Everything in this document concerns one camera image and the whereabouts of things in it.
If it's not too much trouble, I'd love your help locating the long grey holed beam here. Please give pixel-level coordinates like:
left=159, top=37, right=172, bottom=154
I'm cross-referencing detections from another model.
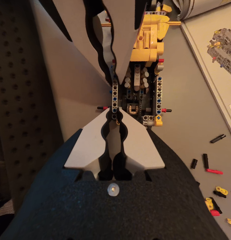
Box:
left=111, top=82, right=119, bottom=121

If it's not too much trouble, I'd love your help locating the grey desk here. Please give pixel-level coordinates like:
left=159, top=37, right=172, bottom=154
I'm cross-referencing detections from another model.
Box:
left=29, top=0, right=231, bottom=240

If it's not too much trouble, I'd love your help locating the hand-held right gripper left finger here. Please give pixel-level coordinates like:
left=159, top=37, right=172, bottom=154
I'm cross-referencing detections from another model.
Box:
left=64, top=108, right=111, bottom=180

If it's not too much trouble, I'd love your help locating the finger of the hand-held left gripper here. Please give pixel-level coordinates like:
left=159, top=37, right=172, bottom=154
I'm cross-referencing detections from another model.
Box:
left=52, top=0, right=113, bottom=87
left=101, top=0, right=148, bottom=85

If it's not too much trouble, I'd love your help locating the yellow black brick car model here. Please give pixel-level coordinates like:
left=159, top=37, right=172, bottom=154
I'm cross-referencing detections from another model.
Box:
left=97, top=0, right=182, bottom=130

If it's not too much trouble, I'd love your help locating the open instruction booklet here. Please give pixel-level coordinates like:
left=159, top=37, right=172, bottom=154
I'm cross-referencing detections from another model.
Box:
left=172, top=0, right=231, bottom=142

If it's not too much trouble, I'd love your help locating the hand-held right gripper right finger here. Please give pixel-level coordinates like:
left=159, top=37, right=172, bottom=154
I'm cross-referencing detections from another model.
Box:
left=117, top=108, right=165, bottom=174

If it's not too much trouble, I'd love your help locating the pile of small coloured pins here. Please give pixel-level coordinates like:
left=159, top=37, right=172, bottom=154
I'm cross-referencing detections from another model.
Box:
left=190, top=134, right=231, bottom=228

